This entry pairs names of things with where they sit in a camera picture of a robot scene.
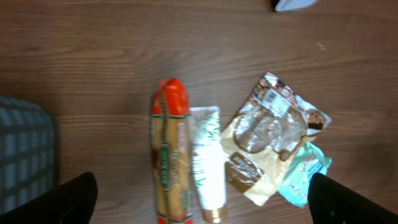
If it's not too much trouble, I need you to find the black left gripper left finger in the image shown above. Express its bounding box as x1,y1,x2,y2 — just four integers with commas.
1,172,98,224

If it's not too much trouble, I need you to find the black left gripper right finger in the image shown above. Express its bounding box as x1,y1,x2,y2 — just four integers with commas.
308,173,397,224

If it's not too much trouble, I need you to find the teal wet wipes pack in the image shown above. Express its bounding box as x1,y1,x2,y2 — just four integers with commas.
278,142,332,208

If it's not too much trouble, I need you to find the beige grain snack pouch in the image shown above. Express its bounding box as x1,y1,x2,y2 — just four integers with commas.
221,72,331,206

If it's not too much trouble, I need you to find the white gold-capped cream tube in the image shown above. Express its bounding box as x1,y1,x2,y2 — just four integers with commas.
188,106,228,223

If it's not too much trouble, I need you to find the orange spaghetti packet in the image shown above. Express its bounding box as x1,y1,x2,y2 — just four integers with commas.
150,78,193,224

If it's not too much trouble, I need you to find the white barcode scanner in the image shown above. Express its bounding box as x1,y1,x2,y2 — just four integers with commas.
271,0,318,12

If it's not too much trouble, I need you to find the grey plastic shopping basket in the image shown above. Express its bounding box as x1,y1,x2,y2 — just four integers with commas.
1,96,59,214

